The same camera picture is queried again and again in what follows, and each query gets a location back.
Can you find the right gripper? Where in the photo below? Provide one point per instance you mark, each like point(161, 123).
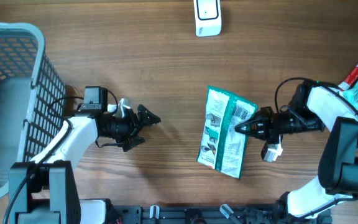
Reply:
point(267, 126)

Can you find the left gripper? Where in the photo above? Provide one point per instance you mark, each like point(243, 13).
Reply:
point(133, 124)

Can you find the green 3M glove packet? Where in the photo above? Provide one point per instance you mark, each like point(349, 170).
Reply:
point(222, 148)

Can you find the red snack packet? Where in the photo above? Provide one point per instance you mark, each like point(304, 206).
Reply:
point(350, 80)

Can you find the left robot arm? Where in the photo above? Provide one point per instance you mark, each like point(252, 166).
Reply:
point(43, 190)

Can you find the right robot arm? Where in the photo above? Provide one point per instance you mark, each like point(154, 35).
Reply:
point(315, 106)

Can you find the white barcode scanner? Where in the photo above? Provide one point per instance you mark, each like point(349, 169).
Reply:
point(208, 20)

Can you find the grey plastic shopping basket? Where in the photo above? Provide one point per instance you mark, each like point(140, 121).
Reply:
point(31, 97)

